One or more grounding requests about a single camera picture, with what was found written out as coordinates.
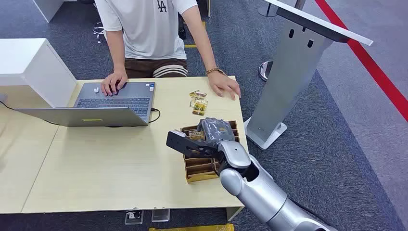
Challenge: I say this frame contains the person's left hand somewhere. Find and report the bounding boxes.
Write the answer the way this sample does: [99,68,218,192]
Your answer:
[207,72,242,101]

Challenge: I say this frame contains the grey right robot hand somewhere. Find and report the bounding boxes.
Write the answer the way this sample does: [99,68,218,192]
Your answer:
[197,117,237,147]

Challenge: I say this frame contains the person's right hand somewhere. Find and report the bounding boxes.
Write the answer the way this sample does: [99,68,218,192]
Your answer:
[101,70,128,97]

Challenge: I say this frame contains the wooden card holder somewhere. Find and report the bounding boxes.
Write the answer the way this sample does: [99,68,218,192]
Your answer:
[180,120,241,184]

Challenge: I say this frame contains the person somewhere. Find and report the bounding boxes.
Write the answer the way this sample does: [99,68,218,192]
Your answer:
[94,0,198,79]

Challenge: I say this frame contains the grey laptop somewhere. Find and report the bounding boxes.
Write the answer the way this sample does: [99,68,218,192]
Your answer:
[14,82,156,128]

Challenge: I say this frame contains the round metal stanchion base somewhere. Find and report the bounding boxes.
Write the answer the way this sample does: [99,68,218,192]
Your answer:
[258,60,274,82]

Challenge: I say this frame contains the short yellow floor tape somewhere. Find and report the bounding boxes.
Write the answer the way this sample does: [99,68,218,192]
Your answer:
[184,21,207,49]

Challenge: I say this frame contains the silver kiosk stand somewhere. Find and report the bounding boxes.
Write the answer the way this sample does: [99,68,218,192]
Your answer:
[243,0,374,151]

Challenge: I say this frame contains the black chair base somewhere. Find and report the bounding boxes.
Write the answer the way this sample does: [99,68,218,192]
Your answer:
[177,13,188,41]

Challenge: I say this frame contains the white box cabinet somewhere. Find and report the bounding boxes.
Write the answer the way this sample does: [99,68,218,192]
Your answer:
[0,38,78,109]

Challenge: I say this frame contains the white counter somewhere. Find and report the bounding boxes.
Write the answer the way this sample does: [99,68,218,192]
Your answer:
[33,0,78,23]

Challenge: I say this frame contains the long yellow floor tape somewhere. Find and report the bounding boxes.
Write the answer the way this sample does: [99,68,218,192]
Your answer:
[148,223,235,231]

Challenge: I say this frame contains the clear acrylic stand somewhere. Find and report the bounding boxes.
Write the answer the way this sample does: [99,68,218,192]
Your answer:
[151,208,171,223]
[124,209,145,226]

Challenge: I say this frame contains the red floor tape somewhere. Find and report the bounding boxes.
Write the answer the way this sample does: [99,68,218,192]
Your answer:
[314,0,408,124]

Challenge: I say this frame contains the beaded bracelet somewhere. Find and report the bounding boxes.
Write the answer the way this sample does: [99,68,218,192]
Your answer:
[205,67,228,77]

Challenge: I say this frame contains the white cables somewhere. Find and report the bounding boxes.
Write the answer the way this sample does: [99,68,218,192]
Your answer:
[92,21,106,44]

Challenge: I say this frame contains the black laptop charging cable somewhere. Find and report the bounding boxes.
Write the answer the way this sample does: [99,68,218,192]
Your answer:
[148,108,161,124]

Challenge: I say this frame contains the thin black cable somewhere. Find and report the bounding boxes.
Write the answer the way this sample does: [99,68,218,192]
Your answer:
[0,100,61,126]

